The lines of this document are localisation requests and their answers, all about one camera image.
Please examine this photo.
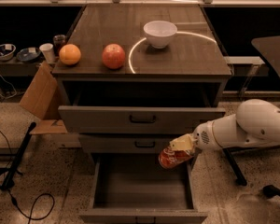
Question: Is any white paper cup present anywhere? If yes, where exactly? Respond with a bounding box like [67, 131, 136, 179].
[39, 43, 56, 63]

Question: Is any brown cardboard box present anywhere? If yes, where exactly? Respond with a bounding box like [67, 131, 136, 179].
[20, 62, 67, 134]

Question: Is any grey metal bowl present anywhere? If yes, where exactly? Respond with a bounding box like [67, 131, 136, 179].
[0, 44, 16, 62]

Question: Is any red apple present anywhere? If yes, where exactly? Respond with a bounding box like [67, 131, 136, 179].
[102, 44, 125, 70]

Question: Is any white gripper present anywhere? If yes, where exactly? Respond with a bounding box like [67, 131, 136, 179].
[169, 121, 216, 151]

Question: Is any black caster foot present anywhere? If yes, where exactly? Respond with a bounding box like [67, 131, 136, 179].
[262, 185, 280, 198]

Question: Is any blue bowl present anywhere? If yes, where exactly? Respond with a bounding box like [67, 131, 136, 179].
[16, 47, 41, 63]

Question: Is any grey drawer cabinet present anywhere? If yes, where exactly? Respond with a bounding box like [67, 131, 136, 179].
[51, 3, 233, 224]

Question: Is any drawer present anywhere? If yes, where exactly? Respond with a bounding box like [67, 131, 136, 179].
[58, 105, 225, 134]
[79, 133, 176, 154]
[80, 154, 207, 224]

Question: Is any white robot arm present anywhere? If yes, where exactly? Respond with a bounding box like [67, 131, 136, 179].
[169, 99, 280, 151]

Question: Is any white bowl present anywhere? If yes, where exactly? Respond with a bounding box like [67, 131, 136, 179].
[143, 21, 177, 49]

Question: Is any middle drawer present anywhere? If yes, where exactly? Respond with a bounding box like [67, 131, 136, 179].
[79, 133, 176, 154]

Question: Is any dark glass jar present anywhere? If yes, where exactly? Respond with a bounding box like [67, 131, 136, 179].
[53, 35, 67, 55]

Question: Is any top drawer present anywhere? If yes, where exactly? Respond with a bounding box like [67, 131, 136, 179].
[58, 105, 225, 134]

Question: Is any red coke can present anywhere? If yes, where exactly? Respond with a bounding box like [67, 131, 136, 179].
[159, 147, 194, 169]

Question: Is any black stand left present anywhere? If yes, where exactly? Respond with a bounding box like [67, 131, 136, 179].
[0, 122, 36, 190]

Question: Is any bottom drawer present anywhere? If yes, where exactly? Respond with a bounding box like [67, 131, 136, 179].
[80, 154, 207, 224]

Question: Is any orange fruit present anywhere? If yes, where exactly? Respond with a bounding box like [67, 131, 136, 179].
[59, 44, 81, 65]

